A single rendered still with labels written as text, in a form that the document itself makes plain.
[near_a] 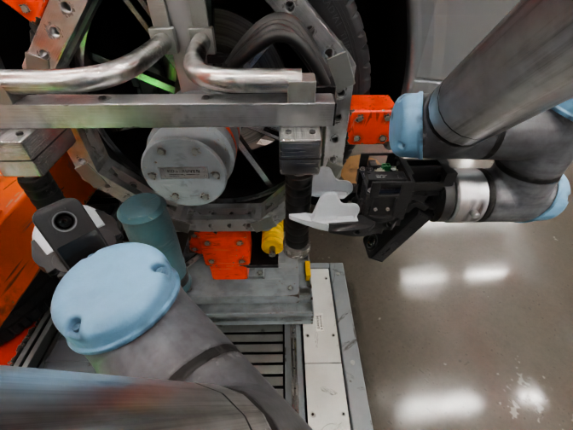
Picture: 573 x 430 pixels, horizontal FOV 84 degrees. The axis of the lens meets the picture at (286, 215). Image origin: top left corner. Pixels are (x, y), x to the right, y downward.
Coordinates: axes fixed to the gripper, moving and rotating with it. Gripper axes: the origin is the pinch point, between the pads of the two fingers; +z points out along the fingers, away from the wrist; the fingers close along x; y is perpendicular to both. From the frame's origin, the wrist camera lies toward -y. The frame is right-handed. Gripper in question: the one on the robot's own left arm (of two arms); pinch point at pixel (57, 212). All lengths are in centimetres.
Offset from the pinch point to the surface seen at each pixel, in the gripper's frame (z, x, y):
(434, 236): -24, 125, 85
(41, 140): -0.8, 2.9, -10.6
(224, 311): 9, 25, 69
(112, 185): 17.3, 11.6, 10.9
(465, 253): -39, 125, 85
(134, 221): 1.9, 9.1, 9.4
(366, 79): -14, 55, -7
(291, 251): -24.9, 21.8, 6.8
